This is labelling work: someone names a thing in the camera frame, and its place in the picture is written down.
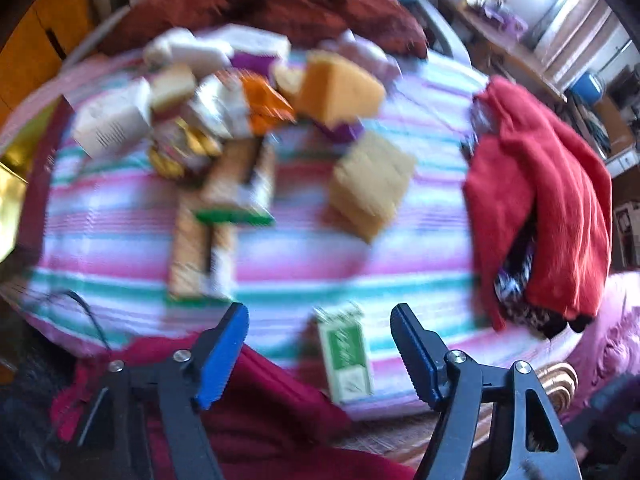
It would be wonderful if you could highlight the person's crimson clothing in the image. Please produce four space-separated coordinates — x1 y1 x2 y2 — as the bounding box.
50 332 416 480

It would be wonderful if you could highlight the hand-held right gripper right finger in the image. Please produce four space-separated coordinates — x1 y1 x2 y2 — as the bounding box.
390 304 583 480

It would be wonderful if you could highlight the wooden cabinet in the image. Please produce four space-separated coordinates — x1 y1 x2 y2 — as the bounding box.
0 0 101 126

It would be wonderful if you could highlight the beige cracker packet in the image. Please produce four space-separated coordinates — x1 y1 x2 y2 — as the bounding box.
167 205 236 303
197 137 276 226

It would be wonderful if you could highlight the light curtain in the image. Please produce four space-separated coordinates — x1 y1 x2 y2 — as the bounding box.
530 0 626 76

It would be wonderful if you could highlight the green and white small box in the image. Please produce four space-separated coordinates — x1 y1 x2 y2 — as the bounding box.
315 302 376 406

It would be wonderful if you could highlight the silver snack packet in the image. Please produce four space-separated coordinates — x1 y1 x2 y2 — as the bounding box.
190 75 251 141

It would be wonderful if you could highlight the white bar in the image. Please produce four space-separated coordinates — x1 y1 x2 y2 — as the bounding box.
167 40 233 73

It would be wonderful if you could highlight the wooden side desk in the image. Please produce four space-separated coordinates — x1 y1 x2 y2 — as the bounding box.
450 5 568 103

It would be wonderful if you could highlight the white carton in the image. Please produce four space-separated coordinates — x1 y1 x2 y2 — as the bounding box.
210 24 291 61

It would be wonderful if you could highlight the large yellow sponge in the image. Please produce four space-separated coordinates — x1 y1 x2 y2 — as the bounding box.
295 50 386 128

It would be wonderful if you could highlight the orange packet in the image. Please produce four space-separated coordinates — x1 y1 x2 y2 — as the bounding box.
240 72 296 133

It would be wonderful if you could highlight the yellow tape roll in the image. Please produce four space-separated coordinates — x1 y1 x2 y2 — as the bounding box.
150 120 223 181

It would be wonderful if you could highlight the tan sponge block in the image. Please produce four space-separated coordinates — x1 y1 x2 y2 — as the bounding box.
327 132 418 243

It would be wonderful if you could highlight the black cable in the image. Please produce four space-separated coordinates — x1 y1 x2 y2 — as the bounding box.
30 290 113 356

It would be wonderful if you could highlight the gold box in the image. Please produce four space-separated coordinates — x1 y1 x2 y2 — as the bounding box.
0 150 28 261

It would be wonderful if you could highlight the red cloth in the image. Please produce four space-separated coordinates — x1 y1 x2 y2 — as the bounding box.
462 77 613 331

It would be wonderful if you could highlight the white barcode box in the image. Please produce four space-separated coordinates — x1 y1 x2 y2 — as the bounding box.
72 80 153 158

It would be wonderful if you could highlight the pink blanket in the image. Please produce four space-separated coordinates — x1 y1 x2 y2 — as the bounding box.
565 272 640 411

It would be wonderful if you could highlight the maroon cloth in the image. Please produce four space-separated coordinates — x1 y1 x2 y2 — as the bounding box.
97 0 428 58

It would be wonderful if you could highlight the black and white patterned cloth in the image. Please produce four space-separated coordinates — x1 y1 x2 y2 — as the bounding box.
492 240 551 336

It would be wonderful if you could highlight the pink striped sock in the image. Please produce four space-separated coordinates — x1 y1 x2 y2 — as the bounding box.
320 30 401 81

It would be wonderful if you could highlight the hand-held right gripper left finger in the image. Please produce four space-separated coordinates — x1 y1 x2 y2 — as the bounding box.
60 302 251 480

